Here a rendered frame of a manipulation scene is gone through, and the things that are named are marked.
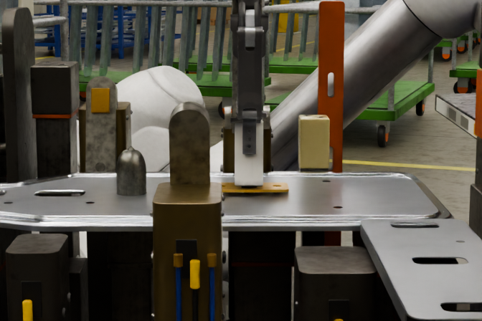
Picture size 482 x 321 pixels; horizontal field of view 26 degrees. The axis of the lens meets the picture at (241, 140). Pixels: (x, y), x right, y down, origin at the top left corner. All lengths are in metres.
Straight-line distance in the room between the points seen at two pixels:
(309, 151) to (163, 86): 0.56
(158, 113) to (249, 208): 0.70
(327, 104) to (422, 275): 0.46
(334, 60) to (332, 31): 0.04
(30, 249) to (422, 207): 0.39
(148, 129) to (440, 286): 0.99
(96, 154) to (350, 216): 0.37
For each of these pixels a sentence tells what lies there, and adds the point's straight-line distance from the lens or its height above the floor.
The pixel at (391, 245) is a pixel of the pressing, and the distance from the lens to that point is 0.92.
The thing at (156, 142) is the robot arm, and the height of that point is 0.95.
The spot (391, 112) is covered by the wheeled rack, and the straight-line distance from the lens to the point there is 7.21.
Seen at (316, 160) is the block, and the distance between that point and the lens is 1.23.
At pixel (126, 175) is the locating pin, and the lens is 1.11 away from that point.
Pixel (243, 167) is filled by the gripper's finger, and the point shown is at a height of 1.03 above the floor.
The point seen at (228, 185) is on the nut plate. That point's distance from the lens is 1.12.
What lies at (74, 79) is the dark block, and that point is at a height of 1.10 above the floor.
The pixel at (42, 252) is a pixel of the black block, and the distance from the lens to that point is 0.95.
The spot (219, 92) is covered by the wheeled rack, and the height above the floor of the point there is 0.24.
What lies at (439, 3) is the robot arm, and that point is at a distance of 1.54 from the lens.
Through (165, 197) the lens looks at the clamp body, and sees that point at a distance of 0.90.
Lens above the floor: 1.24
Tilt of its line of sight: 9 degrees down
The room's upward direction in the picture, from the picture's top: straight up
